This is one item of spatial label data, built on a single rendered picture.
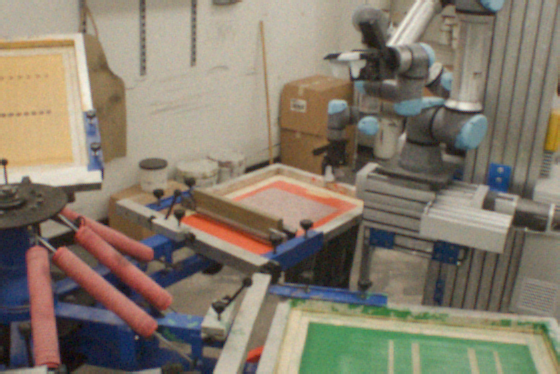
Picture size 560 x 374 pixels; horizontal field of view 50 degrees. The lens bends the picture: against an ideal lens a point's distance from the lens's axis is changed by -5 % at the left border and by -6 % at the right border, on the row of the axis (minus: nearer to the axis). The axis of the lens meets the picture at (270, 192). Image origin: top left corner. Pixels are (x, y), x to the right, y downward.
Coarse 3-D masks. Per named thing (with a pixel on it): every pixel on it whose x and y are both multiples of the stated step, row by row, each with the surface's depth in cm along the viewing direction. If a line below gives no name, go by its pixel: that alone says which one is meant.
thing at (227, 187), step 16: (256, 176) 268; (272, 176) 277; (288, 176) 276; (304, 176) 270; (320, 176) 269; (224, 192) 254; (336, 192) 262; (352, 192) 256; (176, 208) 235; (336, 224) 223; (352, 224) 230
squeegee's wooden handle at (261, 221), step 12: (204, 192) 228; (204, 204) 230; (216, 204) 225; (228, 204) 221; (240, 204) 219; (228, 216) 223; (240, 216) 219; (252, 216) 215; (264, 216) 211; (276, 216) 210; (264, 228) 213; (276, 228) 209
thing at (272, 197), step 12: (252, 192) 258; (264, 192) 259; (276, 192) 259; (288, 192) 260; (300, 192) 260; (252, 204) 246; (264, 204) 247; (276, 204) 247; (288, 204) 248; (192, 216) 234; (204, 216) 234; (204, 228) 224; (216, 228) 225; (228, 228) 225
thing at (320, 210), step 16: (288, 208) 244; (304, 208) 245; (320, 208) 245; (336, 208) 246; (352, 208) 246; (288, 224) 230; (320, 224) 231; (224, 240) 216; (240, 240) 216; (256, 240) 217
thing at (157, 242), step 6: (156, 234) 198; (144, 240) 194; (150, 240) 194; (156, 240) 194; (162, 240) 194; (168, 240) 195; (150, 246) 190; (156, 246) 191; (162, 246) 193; (174, 246) 198; (180, 246) 200; (156, 252) 192; (162, 252) 194
